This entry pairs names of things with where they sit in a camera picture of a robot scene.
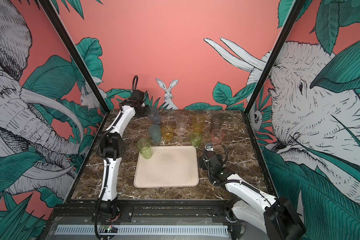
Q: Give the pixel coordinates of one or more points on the right black frame post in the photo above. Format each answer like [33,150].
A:
[285,31]

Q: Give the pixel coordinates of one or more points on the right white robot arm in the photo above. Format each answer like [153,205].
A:
[274,216]

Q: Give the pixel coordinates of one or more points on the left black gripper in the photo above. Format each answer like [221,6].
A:
[145,109]

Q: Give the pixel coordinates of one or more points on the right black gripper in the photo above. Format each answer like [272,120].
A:
[203,163]

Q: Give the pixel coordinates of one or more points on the amber tall glass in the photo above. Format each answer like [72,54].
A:
[198,123]

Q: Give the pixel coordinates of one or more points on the pink glass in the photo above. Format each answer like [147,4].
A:
[217,136]

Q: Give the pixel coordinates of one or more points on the beige square tray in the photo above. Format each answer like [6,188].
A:
[169,166]

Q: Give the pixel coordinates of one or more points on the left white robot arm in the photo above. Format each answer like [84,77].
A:
[112,149]

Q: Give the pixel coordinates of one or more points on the grey blue glass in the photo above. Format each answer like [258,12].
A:
[154,116]

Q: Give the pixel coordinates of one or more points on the clear glass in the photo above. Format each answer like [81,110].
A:
[181,123]

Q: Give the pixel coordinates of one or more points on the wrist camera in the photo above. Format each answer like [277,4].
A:
[209,147]
[138,96]

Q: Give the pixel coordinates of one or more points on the light green ribbed glass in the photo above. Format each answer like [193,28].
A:
[144,147]

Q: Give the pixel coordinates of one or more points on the frosted teal glass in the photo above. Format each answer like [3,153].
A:
[155,133]

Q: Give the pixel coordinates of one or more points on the dark smoked glass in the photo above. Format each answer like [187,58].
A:
[216,122]

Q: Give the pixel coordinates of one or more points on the white slotted cable duct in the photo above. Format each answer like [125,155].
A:
[129,230]

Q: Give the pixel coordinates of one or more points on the yellow glass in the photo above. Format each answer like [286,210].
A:
[167,133]

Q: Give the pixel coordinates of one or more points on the left black frame post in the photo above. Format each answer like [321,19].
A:
[54,18]

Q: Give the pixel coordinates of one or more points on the black front rail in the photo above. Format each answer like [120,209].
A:
[132,209]

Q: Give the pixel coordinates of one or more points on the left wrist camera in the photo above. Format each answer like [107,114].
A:
[138,96]

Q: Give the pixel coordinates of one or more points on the black frame post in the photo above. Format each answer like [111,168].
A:
[54,18]
[285,31]

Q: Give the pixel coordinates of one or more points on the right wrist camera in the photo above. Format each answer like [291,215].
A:
[209,147]

